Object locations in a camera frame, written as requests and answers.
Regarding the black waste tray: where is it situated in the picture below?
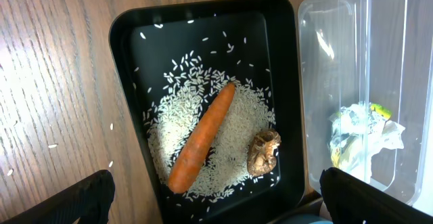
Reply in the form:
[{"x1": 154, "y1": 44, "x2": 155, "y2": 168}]
[{"x1": 110, "y1": 0, "x2": 305, "y2": 223}]

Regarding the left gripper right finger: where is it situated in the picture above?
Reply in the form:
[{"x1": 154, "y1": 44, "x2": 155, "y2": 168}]
[{"x1": 319, "y1": 167, "x2": 432, "y2": 224}]

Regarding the white paper napkin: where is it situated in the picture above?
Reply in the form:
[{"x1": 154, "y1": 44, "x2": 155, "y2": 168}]
[{"x1": 345, "y1": 120, "x2": 405, "y2": 183}]

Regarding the foil snack wrapper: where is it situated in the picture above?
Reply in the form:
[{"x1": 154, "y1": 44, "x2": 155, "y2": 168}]
[{"x1": 328, "y1": 102, "x2": 393, "y2": 169}]

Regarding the dried brown mushroom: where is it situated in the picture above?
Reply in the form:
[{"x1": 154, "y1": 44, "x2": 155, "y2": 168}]
[{"x1": 247, "y1": 129, "x2": 281, "y2": 177}]

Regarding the light blue bowl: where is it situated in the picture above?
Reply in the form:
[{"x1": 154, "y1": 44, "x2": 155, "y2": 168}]
[{"x1": 275, "y1": 214, "x2": 333, "y2": 224}]

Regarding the orange carrot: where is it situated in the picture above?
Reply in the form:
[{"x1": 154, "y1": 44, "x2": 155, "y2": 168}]
[{"x1": 168, "y1": 83, "x2": 235, "y2": 194}]

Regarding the pile of white rice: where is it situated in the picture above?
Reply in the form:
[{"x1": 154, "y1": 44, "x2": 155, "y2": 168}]
[{"x1": 142, "y1": 51, "x2": 275, "y2": 202}]

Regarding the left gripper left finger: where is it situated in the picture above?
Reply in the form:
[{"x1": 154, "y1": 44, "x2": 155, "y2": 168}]
[{"x1": 6, "y1": 170, "x2": 115, "y2": 224}]

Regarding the clear plastic bin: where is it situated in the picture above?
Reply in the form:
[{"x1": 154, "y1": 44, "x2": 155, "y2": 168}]
[{"x1": 298, "y1": 0, "x2": 432, "y2": 205}]

